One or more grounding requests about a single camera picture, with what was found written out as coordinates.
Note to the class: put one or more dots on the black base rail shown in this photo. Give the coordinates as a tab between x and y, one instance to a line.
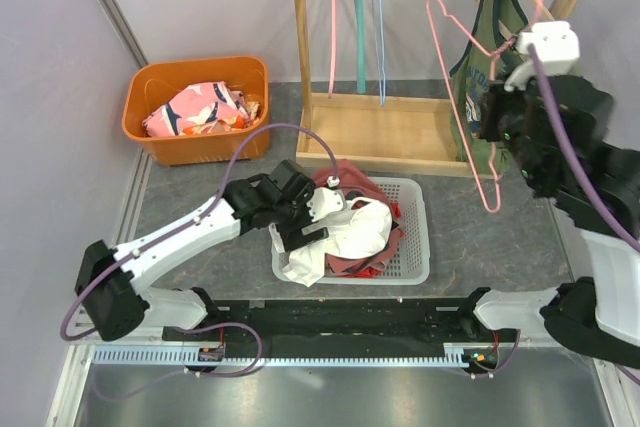
358	326

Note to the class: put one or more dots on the red tank top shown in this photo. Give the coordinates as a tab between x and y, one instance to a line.
365	272

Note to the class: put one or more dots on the orange plastic bin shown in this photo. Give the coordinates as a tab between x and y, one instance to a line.
155	85

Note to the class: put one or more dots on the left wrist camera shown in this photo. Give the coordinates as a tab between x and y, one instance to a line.
326	200

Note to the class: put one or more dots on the white tank top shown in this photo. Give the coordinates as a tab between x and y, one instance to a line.
362	236

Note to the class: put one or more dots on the teal plastic hanger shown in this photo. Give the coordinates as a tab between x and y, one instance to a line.
361	60

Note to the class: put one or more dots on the slotted cable duct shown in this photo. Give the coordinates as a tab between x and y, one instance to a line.
192	356

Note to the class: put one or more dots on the aluminium wall profile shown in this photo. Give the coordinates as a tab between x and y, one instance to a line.
124	31

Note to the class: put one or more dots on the patterned clothes in bin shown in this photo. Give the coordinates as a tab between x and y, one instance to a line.
203	108

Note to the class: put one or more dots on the white plastic basket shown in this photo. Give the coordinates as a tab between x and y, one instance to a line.
411	263

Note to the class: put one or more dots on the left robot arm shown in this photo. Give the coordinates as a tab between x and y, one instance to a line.
115	285

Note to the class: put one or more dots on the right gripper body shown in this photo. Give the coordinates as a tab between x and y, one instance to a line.
500	114

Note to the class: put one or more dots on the blue wire hanger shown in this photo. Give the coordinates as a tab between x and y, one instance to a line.
380	49

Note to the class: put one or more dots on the pink plastic hanger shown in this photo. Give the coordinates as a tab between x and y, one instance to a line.
333	47

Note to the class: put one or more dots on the wooden clothes rack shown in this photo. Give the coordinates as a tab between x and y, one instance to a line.
405	135

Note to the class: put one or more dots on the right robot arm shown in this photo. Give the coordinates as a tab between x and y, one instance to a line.
554	130

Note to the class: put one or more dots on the green tank top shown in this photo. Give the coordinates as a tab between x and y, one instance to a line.
470	78

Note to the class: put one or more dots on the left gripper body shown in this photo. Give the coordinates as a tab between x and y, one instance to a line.
290	229

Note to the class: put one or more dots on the dusty rose tank top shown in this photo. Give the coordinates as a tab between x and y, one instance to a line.
354	183

